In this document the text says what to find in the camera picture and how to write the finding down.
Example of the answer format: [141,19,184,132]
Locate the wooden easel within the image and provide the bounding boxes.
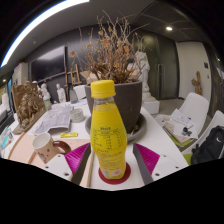
[65,63,83,87]

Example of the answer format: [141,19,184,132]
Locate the small white figurine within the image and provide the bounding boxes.
[40,83,53,109]
[55,83,67,104]

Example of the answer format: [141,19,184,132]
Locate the black box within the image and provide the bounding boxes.
[0,109,16,134]

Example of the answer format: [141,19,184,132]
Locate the brown cardboard box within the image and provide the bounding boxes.
[79,69,101,86]

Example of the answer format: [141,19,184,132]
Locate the grey pot with dried plant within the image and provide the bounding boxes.
[68,9,151,134]

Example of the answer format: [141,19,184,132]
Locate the flat round red coaster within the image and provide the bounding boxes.
[98,162,132,185]

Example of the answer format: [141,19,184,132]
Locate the yellow drink bottle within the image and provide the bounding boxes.
[89,79,128,181]

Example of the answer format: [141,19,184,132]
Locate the lime green seat cushion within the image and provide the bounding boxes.
[182,152,194,166]

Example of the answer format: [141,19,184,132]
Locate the printed newspaper sheet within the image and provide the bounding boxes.
[33,104,75,135]

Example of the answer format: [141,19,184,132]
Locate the stack of papers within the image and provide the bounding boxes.
[163,108,198,144]

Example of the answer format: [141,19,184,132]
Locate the large white torso statue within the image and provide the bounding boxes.
[134,50,151,94]

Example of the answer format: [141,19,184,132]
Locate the light wooden drawing board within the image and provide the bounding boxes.
[7,133,95,188]

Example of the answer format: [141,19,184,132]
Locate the spotted mug with brown handle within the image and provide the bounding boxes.
[32,132,72,164]

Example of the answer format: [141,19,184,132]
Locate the small white bowl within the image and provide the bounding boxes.
[69,107,87,124]

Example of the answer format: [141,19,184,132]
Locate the colourful pamphlet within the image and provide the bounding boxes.
[0,128,15,151]

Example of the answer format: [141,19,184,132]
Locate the long ceiling light strip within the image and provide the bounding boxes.
[0,0,91,69]

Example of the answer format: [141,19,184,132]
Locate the white statue pedestal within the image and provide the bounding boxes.
[141,91,161,115]

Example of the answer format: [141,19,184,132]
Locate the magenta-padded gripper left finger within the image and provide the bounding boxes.
[42,142,92,186]

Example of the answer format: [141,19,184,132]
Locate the grey spray bottle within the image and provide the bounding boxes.
[68,87,79,104]

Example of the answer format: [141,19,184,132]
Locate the black backpack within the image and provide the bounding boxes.
[190,125,224,165]

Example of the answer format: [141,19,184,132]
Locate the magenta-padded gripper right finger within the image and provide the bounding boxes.
[131,142,184,186]

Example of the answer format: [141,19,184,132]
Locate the black wall screen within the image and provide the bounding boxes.
[30,45,67,82]

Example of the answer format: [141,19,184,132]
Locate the small yellow packet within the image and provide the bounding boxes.
[59,131,79,139]

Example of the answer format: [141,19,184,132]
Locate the wooden human figure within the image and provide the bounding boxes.
[190,70,203,96]

